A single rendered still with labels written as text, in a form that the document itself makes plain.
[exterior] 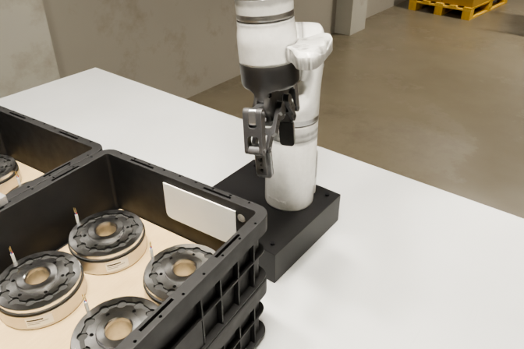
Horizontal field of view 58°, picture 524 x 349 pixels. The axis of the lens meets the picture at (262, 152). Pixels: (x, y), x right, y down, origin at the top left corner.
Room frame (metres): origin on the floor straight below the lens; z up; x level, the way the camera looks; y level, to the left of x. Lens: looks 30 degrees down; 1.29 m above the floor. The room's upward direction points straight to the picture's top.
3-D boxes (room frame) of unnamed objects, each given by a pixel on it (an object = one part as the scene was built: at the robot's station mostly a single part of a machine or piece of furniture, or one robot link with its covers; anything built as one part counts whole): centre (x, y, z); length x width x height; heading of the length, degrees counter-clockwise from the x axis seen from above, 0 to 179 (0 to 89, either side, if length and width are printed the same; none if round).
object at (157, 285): (0.44, 0.10, 0.86); 0.10 x 0.10 x 0.01
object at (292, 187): (0.73, -0.05, 0.85); 0.09 x 0.09 x 0.17; 51
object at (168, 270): (0.44, 0.10, 0.86); 0.05 x 0.05 x 0.01
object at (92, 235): (0.51, 0.22, 0.86); 0.05 x 0.05 x 0.01
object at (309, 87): (0.73, -0.05, 1.01); 0.09 x 0.09 x 0.17; 0
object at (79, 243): (0.51, 0.22, 0.86); 0.10 x 0.10 x 0.01
